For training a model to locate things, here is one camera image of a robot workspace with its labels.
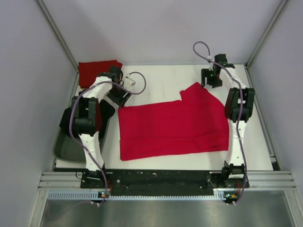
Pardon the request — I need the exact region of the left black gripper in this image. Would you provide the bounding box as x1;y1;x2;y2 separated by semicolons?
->
107;83;132;108

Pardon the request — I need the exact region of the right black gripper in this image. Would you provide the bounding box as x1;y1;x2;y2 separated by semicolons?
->
200;69;221;88

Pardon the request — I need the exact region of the bright pink-red t shirt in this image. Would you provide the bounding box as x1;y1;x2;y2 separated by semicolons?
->
118;83;230;161

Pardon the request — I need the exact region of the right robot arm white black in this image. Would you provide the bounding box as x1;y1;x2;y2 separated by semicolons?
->
201;54;255;187

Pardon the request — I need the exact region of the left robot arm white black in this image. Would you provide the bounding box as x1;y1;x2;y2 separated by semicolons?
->
69;66;131;188

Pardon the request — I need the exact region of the black t shirt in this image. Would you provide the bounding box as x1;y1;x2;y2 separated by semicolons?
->
59;99;115;130

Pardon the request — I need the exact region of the folded dark red t shirt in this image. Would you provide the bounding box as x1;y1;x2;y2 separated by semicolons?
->
79;60;123;89

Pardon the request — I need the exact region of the dark grey plastic tray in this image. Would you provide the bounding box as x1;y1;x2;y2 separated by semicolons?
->
53;121;108;163

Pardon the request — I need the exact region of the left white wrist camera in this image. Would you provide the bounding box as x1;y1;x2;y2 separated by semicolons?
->
124;77;136;88

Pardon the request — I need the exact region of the right aluminium corner post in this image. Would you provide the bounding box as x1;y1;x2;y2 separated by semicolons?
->
245;0;290;69

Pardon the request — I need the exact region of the aluminium corner post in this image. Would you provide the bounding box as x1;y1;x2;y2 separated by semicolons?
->
245;0;290;69
35;0;79;71

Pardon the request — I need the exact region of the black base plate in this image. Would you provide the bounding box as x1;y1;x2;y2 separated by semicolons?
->
80;169;249;196

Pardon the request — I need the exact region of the grey slotted cable duct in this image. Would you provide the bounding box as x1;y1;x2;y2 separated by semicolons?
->
47;191;237;201

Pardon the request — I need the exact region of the left aluminium corner post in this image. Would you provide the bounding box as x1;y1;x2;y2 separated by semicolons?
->
35;0;79;71

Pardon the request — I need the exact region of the aluminium front frame rail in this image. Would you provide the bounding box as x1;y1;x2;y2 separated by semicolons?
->
38;171;296;191

